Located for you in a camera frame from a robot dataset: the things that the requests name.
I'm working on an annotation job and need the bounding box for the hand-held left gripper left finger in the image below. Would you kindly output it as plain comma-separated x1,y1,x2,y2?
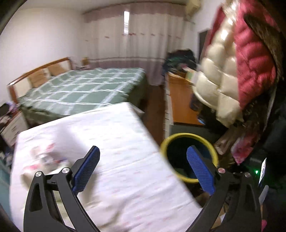
23,145,101,232

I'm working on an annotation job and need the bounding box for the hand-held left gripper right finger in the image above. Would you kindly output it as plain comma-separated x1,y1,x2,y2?
186,145,262,232

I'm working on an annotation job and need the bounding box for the yellow rimmed trash bin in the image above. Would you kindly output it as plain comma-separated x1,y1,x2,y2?
160,133,219,184

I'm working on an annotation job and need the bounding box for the white dotted tablecloth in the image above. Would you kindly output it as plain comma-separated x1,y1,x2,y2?
9,102,208,232

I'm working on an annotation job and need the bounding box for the bed with green plaid blanket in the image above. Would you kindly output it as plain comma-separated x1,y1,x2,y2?
17,67,148,125

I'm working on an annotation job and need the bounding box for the white nightstand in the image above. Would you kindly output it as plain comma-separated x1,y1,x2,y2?
0,110,29,147

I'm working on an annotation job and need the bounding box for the green and white box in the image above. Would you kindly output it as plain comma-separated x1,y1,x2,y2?
185,67,198,79

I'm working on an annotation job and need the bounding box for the brown pillow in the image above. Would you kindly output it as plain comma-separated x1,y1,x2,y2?
48,65,67,76
28,70,48,88

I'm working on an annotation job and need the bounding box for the wooden headboard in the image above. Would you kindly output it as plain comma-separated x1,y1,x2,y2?
7,57,73,104

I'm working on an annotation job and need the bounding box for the pile of dark clothes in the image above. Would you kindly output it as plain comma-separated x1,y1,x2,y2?
162,49,198,74

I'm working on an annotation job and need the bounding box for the red puffer jacket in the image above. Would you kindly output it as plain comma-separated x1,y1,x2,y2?
204,0,278,108

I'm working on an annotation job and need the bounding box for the black television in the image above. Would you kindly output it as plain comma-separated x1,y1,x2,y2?
198,30,209,59

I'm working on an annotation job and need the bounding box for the beige and pink curtain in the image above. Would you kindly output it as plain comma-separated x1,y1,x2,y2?
83,3,186,86

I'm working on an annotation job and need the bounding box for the wall air conditioner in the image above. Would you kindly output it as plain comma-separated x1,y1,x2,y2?
184,0,201,17

